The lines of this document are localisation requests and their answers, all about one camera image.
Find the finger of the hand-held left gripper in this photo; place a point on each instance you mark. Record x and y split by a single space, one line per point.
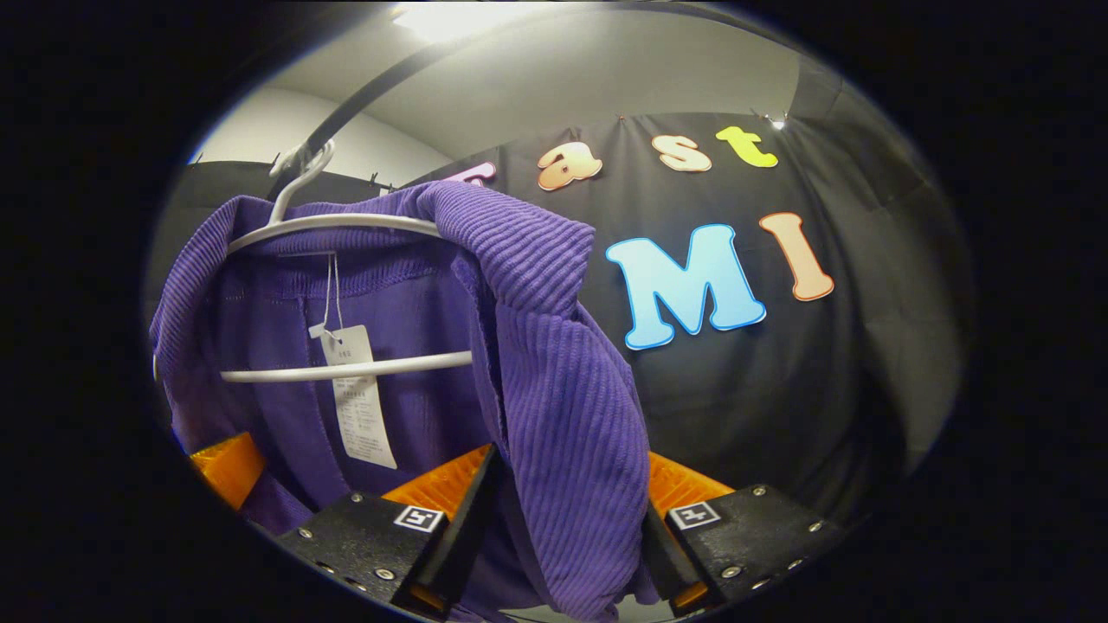
232 467

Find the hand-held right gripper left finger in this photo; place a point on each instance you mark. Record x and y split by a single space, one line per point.
467 528

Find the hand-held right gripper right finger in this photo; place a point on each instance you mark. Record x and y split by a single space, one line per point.
666 554

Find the purple ribbed jacket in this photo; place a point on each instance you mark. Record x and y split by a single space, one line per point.
563 389

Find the white clothes hanger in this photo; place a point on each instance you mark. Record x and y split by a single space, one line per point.
346 220

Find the black clothes rack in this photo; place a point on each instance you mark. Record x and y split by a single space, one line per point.
372 95

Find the white paper garment tag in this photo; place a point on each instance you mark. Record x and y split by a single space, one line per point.
363 424

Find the black backdrop cloth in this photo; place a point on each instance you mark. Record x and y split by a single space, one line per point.
779 389

